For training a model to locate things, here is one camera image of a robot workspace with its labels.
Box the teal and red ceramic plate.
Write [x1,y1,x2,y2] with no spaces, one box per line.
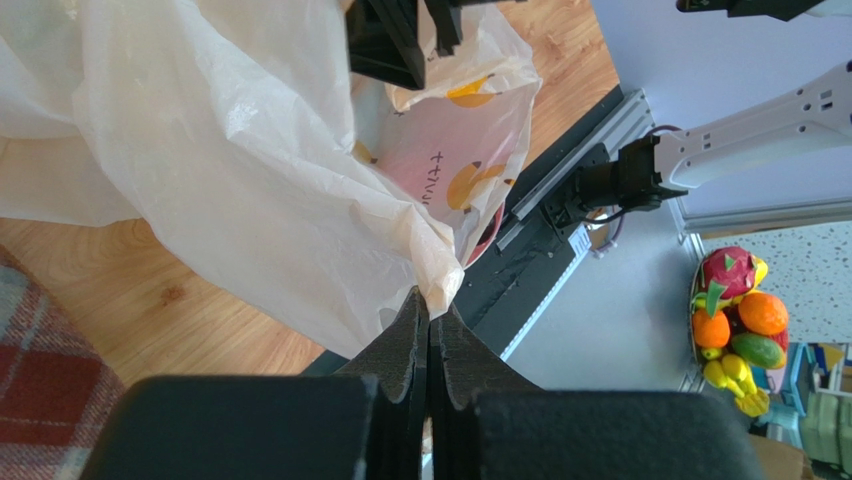
[465,204,505,268]

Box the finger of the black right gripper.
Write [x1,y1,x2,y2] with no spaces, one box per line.
[345,0,426,90]
[425,0,463,57]

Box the basket of fake fruits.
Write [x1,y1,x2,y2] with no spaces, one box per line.
[689,246,790,418]

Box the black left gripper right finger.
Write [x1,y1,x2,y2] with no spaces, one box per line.
[429,311,765,479]

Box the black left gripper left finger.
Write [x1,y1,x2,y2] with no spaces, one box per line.
[82,289,429,479]

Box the translucent white plastic bag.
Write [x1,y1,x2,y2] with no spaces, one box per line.
[1,1,541,357]

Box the red plaid folded cloth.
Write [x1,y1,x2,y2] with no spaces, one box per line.
[1,250,125,479]

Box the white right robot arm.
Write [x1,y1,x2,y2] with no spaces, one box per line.
[346,1,851,230]

